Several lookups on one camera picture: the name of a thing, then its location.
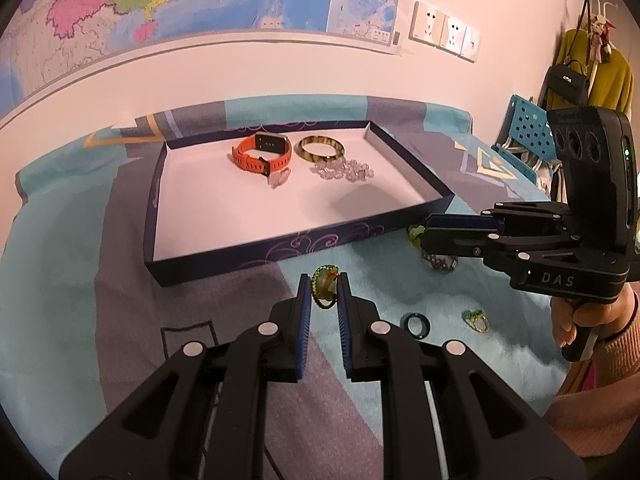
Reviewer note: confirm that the pink white hanging ornament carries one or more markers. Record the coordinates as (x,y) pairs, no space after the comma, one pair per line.
(600,30)

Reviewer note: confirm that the white wall switch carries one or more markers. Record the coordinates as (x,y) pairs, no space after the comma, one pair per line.
(472,45)

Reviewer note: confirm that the pink pendant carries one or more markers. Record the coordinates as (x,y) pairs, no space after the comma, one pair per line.
(277,180)

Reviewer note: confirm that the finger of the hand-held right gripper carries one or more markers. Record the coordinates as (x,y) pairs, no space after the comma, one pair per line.
(455,242)
(455,220)

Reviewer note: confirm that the teal grey patterned blanket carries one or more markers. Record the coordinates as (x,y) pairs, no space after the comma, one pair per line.
(75,260)

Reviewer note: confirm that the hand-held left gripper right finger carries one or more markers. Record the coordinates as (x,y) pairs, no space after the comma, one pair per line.
(345,330)

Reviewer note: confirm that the black handbag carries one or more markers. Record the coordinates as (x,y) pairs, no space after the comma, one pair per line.
(565,82)

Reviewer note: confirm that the person's right hand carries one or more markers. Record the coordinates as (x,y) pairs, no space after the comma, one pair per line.
(607,315)

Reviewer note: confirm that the dark blue box tray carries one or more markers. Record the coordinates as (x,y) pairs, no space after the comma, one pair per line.
(225,220)

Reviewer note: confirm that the white coat rack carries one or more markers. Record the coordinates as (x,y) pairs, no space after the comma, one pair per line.
(592,2)

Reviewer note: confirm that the yellow garment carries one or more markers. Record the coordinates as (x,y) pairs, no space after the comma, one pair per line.
(617,80)

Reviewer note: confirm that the blue perforated plastic chair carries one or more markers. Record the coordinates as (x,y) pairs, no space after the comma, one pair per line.
(525,125)

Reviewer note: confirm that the tortoise green bangle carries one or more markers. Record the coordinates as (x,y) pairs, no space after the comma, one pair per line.
(306,152)

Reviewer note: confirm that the orange smart watch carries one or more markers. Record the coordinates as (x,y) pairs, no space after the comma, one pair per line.
(245,157)

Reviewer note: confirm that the white wall socket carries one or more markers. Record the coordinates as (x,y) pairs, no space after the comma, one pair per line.
(454,34)
(426,22)

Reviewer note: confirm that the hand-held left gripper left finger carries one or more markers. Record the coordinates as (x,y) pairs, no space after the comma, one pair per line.
(302,330)

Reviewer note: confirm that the person's right forearm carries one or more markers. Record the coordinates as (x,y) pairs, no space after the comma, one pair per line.
(600,410)

